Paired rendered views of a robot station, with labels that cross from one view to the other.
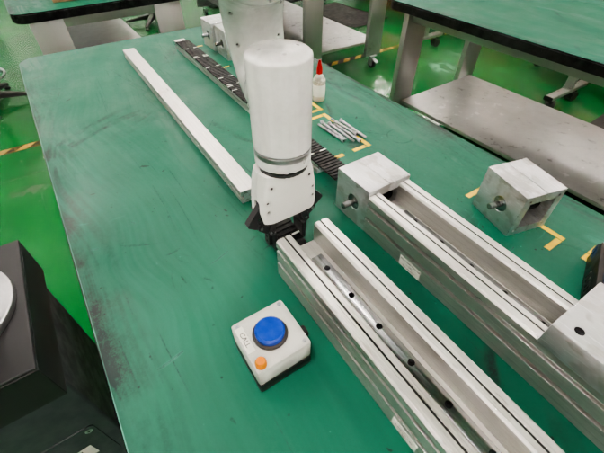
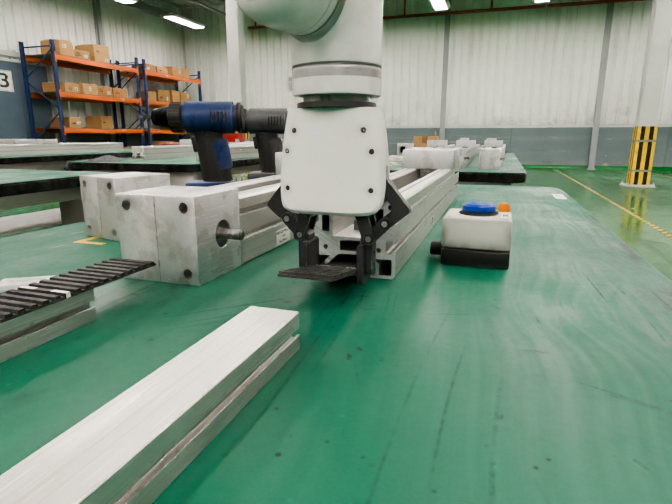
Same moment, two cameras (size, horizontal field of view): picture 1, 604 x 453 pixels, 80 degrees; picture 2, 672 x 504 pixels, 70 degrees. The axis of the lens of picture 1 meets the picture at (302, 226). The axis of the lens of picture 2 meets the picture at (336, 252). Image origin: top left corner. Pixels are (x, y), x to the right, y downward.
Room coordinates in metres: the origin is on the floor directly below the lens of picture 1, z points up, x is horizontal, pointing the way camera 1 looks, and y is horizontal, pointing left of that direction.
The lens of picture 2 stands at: (0.75, 0.40, 0.94)
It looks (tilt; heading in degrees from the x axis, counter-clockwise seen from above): 14 degrees down; 232
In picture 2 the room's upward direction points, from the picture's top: straight up
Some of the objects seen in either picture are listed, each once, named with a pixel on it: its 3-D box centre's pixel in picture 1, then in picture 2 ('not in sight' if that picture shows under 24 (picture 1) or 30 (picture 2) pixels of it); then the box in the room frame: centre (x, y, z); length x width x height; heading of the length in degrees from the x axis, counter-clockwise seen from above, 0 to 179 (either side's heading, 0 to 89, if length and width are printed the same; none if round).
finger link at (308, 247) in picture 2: (305, 217); (299, 244); (0.47, -0.01, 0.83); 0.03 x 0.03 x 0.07; 33
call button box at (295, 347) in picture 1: (277, 340); (470, 235); (0.24, 0.04, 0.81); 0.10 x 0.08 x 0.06; 123
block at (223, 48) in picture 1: (229, 40); not in sight; (1.40, 0.27, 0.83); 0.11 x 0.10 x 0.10; 121
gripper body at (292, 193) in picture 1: (284, 185); (336, 154); (0.45, 0.03, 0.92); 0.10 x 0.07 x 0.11; 123
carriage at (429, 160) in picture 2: not in sight; (432, 163); (-0.14, -0.36, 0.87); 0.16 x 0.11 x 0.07; 33
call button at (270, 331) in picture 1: (270, 332); (478, 210); (0.23, 0.04, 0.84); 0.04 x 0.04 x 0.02
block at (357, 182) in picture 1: (366, 192); (191, 232); (0.54, -0.13, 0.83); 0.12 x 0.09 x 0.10; 123
